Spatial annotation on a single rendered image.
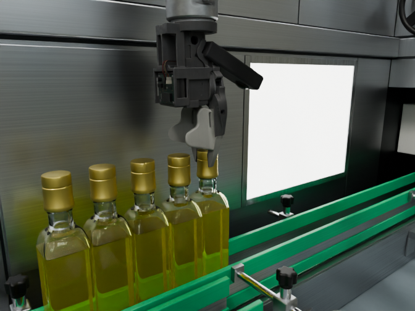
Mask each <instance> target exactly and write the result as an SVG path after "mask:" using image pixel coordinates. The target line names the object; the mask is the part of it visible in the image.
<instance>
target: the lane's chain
mask: <svg viewBox="0 0 415 311"><path fill-rule="evenodd" d="M414 216H415V214H414V215H412V216H410V217H408V218H406V219H404V220H402V221H400V222H398V223H396V224H394V225H392V226H390V227H388V228H386V229H384V230H383V231H381V232H379V233H377V234H375V235H373V236H371V237H369V238H367V239H365V240H363V241H361V242H360V243H357V244H355V245H354V246H351V247H349V248H348V249H346V250H344V251H342V252H340V253H338V254H336V255H334V256H332V257H331V258H329V259H327V260H325V261H323V262H321V263H319V264H317V265H315V266H313V267H311V268H309V269H307V270H305V271H303V272H301V273H299V274H298V277H299V276H301V275H303V274H305V273H307V272H309V271H311V270H313V269H315V268H317V267H318V266H320V265H322V264H324V263H326V262H328V261H330V260H332V259H334V258H336V257H338V256H339V255H342V254H343V253H345V252H347V251H349V250H351V249H353V248H355V247H356V246H358V245H360V244H362V243H364V242H366V241H368V240H370V239H372V238H374V237H376V236H378V235H379V234H381V233H383V232H385V231H387V230H389V229H391V228H393V227H394V226H397V225H399V224H400V223H403V222H404V221H406V220H408V219H410V218H412V217H414ZM279 287H280V286H279V284H278V285H276V286H274V287H273V288H270V290H271V291H273V290H275V289H277V288H279ZM261 296H263V294H261V293H260V294H259V295H257V296H255V297H253V298H251V299H249V300H247V301H245V302H243V303H242V304H240V305H238V306H236V307H234V308H232V309H230V310H229V311H234V310H236V309H239V308H240V307H242V306H244V305H246V304H248V303H250V302H252V301H254V300H256V299H257V298H259V297H261Z"/></svg>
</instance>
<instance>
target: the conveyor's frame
mask: <svg viewBox="0 0 415 311"><path fill-rule="evenodd" d="M413 228H415V216H414V217H412V218H410V219H408V220H406V221H404V222H403V223H400V224H399V225H397V226H394V227H393V228H391V229H389V230H387V231H385V232H383V233H381V234H379V235H378V236H376V237H374V238H372V239H370V240H368V241H366V242H364V243H362V244H360V245H358V246H356V247H355V248H353V249H351V250H349V251H347V252H345V253H343V254H342V255H339V256H338V257H336V258H334V259H332V260H330V261H328V262H326V263H324V264H322V265H320V266H318V267H317V268H315V269H313V270H311V271H309V272H307V273H305V274H303V275H301V276H299V277H297V283H296V284H293V287H292V289H291V294H292V295H293V296H295V297H296V298H297V300H298V302H297V308H299V309H300V310H302V311H307V310H308V309H310V308H312V311H333V310H338V309H339V308H340V307H342V306H344V305H345V304H347V303H348V302H349V301H351V300H352V299H354V298H355V297H357V296H358V295H360V294H361V293H363V292H364V291H366V290H367V289H369V288H370V287H371V286H373V285H375V284H376V283H378V282H379V281H380V280H382V279H383V278H385V277H386V276H388V275H389V274H391V273H392V272H394V271H395V270H397V269H398V268H400V267H401V266H402V265H404V264H405V263H407V262H409V261H410V260H411V259H413V258H415V247H414V252H412V253H411V254H410V255H408V256H405V251H406V243H407V238H408V235H409V231H410V230H412V229H413ZM258 299H260V300H261V301H263V311H273V310H272V308H273V301H271V300H270V299H268V298H267V297H266V296H261V297H259V298H257V299H256V300H258ZM256 300H254V301H256ZM254 301H252V302H254ZM252 302H250V303H252ZM250 303H248V304H246V305H244V306H242V307H240V308H239V309H241V308H243V307H245V306H247V305H249V304H250ZM239 309H236V310H234V311H237V310H239Z"/></svg>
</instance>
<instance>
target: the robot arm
mask: <svg viewBox="0 0 415 311"><path fill-rule="evenodd" d="M166 19H167V21H168V22H170V23H164V24H162V25H156V47H157V68H154V69H153V75H154V97H155V103H160V105H164V106H170V107H183V109H182V111H181V119H180V121H179V122H178V123H177V124H176V125H174V126H173V127H171V128H170V129H169V133H168V135H169V138H170V139H171V140H172V141H178V142H182V143H186V144H187V145H188V146H190V147H191V148H192V152H193V156H194V159H195V162H197V150H198V149H207V150H208V152H207V161H208V167H213V166H214V163H215V161H216V158H217V155H218V153H219V149H220V147H221V144H222V140H223V135H224V134H225V126H226V121H227V100H226V96H225V86H224V81H223V77H225V78H227V79H228V80H230V81H231V82H233V83H234V84H236V85H237V86H238V87H239V88H241V89H253V90H258V89H259V88H260V86H261V84H262V81H263V79H264V78H263V76H262V75H260V74H258V73H257V72H256V71H254V70H253V69H252V68H251V67H249V66H247V65H246V64H244V63H243V62H242V61H240V60H239V59H237V58H236V57H235V56H233V55H231V54H230V53H229V52H227V51H226V50H225V49H223V48H222V47H220V46H219V45H218V44H216V43H215V42H213V41H206V40H205V35H211V34H215V33H217V23H216V22H215V21H217V19H218V0H166ZM157 81H158V84H157ZM157 87H158V88H159V95H157ZM205 105H207V106H208V107H209V108H205V107H202V106H205Z"/></svg>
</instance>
